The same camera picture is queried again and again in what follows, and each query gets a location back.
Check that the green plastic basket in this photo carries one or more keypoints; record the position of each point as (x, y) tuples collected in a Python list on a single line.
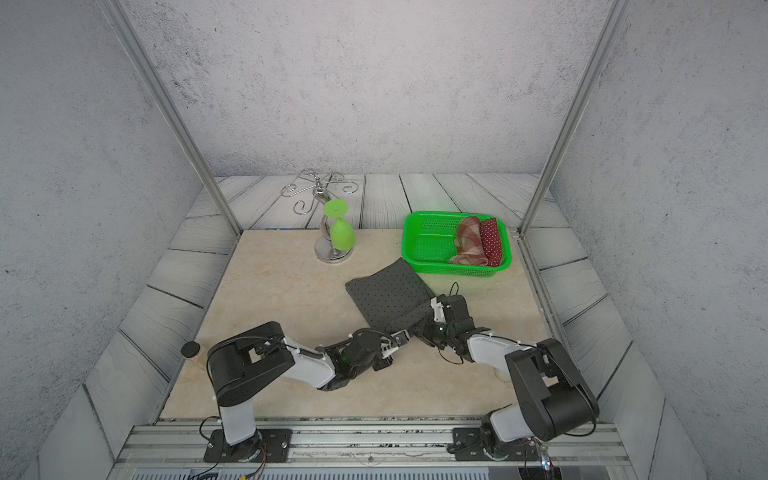
[(429, 242)]

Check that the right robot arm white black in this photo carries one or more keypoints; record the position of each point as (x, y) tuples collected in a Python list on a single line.
[(552, 397)]

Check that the right aluminium frame post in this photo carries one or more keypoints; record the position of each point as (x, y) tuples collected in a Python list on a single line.
[(595, 65)]

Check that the left aluminium frame post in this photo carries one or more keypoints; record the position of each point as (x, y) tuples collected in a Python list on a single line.
[(132, 46)]

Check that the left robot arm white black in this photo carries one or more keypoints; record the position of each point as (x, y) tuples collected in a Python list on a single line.
[(242, 366)]

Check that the small bottle black cap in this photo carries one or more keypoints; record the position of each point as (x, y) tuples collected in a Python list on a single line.
[(190, 349)]

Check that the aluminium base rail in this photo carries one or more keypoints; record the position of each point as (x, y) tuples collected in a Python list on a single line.
[(369, 448)]

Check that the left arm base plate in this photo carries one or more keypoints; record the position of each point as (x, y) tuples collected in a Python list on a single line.
[(265, 446)]

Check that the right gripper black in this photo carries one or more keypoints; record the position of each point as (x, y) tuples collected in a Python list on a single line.
[(424, 331)]

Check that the silver wire glass rack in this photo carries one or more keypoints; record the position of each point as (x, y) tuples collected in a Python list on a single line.
[(319, 186)]

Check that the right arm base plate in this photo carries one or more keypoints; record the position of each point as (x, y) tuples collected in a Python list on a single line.
[(479, 444)]

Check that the grey polka dot skirt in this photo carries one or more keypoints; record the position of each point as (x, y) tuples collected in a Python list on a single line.
[(392, 299)]

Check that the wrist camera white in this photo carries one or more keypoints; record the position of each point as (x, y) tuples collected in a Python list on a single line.
[(438, 311), (396, 340)]

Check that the green plastic wine glass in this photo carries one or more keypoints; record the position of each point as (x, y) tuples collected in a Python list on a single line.
[(341, 231)]

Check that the aluminium frame post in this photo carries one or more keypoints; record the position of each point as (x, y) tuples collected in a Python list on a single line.
[(132, 46), (595, 65)]

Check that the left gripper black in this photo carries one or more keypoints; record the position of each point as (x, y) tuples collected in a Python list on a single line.
[(385, 364)]

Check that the red dotted rolled skirt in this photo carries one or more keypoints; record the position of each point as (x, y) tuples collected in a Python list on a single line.
[(491, 242)]

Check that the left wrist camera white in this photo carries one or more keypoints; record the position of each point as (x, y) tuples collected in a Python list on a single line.
[(396, 340)]

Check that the brown plaid rolled skirt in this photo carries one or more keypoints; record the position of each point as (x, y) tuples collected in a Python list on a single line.
[(468, 244)]

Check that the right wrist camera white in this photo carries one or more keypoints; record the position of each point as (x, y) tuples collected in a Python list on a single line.
[(438, 311)]

